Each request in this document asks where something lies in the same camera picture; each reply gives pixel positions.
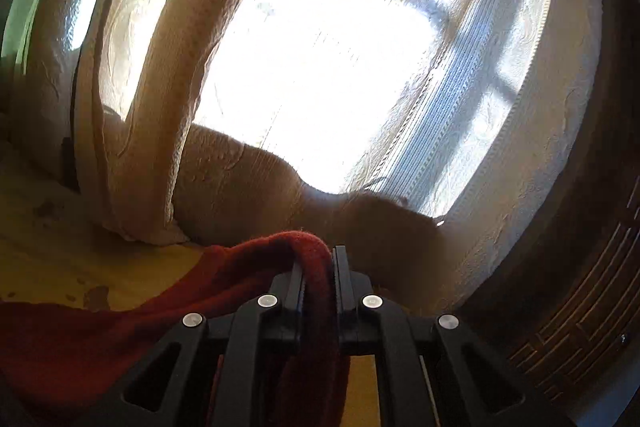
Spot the red knit sweater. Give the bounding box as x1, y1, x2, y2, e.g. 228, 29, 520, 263
1, 231, 349, 426

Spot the beige patterned curtain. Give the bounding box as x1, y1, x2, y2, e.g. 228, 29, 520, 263
1, 0, 602, 312

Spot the yellow paw print blanket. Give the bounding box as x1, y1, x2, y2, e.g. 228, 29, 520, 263
1, 143, 376, 426

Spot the ribbed peach curtain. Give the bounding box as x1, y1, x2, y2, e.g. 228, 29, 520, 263
71, 0, 312, 245

